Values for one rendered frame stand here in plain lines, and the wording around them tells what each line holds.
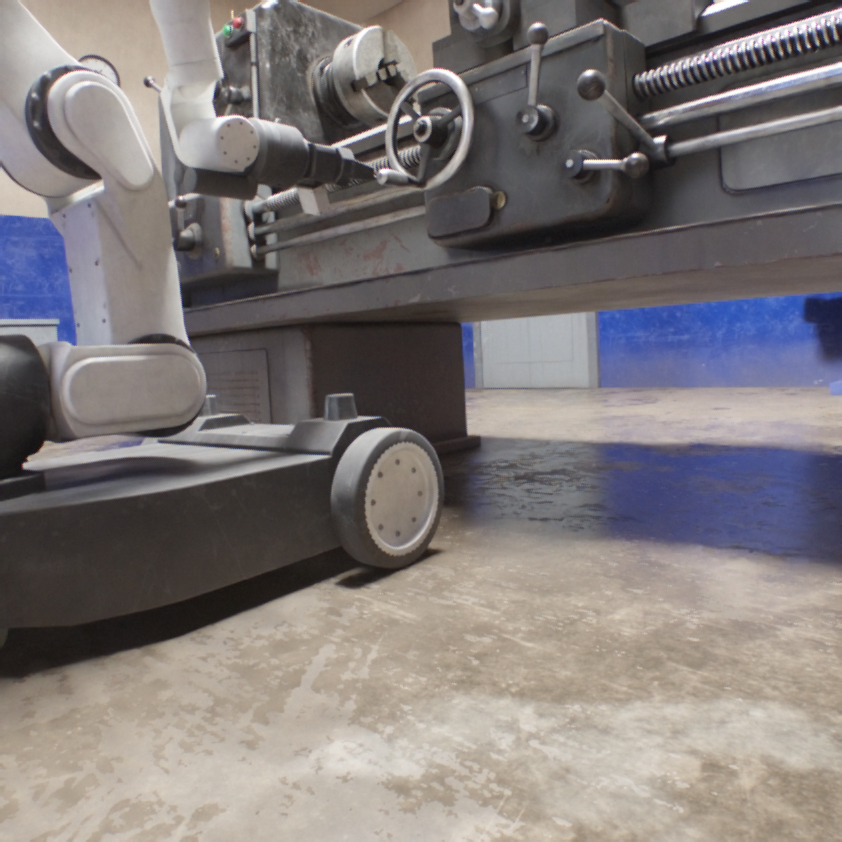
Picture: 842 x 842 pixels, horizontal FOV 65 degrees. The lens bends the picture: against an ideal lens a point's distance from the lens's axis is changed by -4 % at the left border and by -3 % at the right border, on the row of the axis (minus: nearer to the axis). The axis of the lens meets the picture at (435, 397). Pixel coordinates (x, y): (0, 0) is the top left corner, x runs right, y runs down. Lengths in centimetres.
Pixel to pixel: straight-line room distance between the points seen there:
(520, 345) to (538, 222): 414
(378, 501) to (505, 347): 445
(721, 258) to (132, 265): 80
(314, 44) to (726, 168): 135
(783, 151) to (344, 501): 83
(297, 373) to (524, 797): 140
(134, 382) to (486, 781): 63
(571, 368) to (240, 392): 338
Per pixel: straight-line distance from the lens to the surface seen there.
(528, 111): 116
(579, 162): 108
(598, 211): 111
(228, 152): 95
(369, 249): 168
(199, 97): 103
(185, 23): 97
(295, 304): 161
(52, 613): 82
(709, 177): 123
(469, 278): 124
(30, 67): 101
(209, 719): 67
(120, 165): 97
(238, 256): 189
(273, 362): 187
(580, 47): 119
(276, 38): 212
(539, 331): 518
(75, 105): 96
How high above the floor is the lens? 30
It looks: 4 degrees down
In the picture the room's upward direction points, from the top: 3 degrees counter-clockwise
